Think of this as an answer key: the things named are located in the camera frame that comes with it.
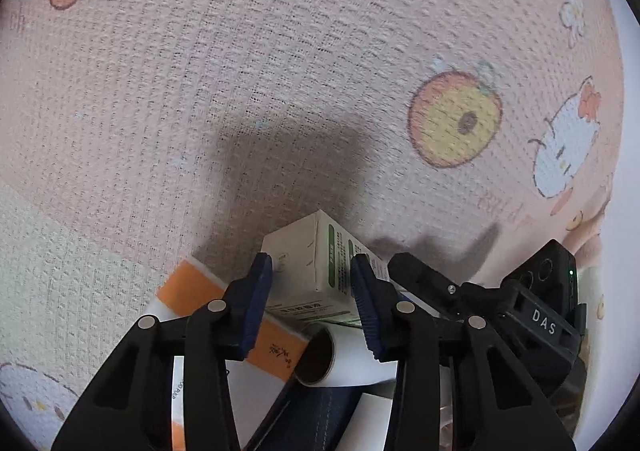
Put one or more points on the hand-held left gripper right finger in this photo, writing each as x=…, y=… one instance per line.
x=367, y=311

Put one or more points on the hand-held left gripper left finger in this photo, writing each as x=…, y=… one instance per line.
x=252, y=311

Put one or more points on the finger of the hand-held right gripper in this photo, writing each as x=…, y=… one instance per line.
x=425, y=283

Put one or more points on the white green carton box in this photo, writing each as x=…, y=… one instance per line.
x=300, y=256

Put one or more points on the orange white tissue pack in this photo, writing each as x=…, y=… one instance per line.
x=280, y=346

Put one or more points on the blue denim pouch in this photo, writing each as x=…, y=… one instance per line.
x=320, y=416

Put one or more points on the pink printed blanket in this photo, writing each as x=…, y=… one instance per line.
x=200, y=81

